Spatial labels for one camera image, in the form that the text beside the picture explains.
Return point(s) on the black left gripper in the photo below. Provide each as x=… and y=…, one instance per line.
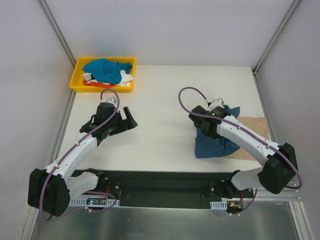
x=122, y=122

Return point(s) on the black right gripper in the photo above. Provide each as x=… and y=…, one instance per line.
x=200, y=119

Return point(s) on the dark blue t shirt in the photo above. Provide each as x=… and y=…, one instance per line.
x=207, y=147

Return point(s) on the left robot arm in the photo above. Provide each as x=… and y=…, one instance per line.
x=51, y=189

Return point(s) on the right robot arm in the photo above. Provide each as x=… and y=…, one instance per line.
x=278, y=163

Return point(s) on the white t shirt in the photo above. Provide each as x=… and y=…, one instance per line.
x=125, y=79

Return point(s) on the orange t shirt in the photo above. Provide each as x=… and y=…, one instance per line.
x=96, y=84

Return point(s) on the teal t shirt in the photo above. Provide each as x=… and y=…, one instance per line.
x=104, y=70

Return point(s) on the yellow plastic bin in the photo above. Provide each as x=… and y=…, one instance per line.
x=76, y=82

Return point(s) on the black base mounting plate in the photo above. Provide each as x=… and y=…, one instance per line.
x=154, y=189

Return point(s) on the grey slotted cable duct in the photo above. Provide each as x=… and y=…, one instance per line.
x=93, y=202

